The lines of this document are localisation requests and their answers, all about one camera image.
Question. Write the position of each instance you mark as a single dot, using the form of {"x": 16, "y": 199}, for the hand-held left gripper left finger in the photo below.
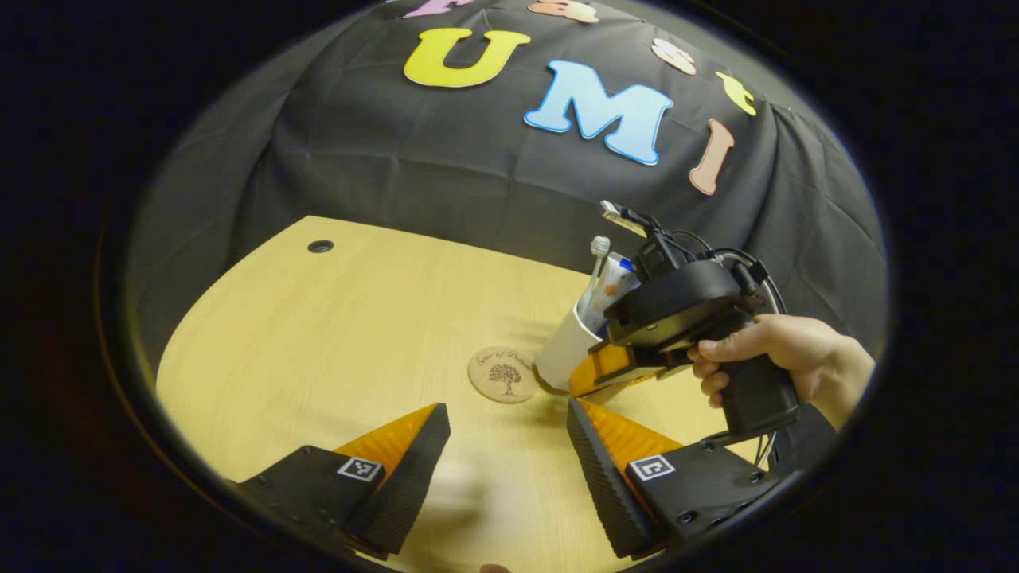
{"x": 406, "y": 485}

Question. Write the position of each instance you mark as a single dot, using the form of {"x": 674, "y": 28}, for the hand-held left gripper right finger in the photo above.
{"x": 601, "y": 485}

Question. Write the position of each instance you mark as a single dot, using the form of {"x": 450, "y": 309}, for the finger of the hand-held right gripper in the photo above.
{"x": 601, "y": 370}

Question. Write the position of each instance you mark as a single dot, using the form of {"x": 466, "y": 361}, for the white cup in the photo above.
{"x": 561, "y": 354}

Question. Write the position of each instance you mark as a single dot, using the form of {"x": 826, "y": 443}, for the white toothpaste tube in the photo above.
{"x": 613, "y": 286}

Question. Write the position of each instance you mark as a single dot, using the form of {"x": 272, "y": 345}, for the round wooden coaster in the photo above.
{"x": 503, "y": 374}

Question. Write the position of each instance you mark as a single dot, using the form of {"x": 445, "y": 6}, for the white toothbrush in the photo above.
{"x": 599, "y": 245}

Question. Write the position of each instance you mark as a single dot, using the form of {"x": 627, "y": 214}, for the black desk grommet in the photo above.
{"x": 320, "y": 246}

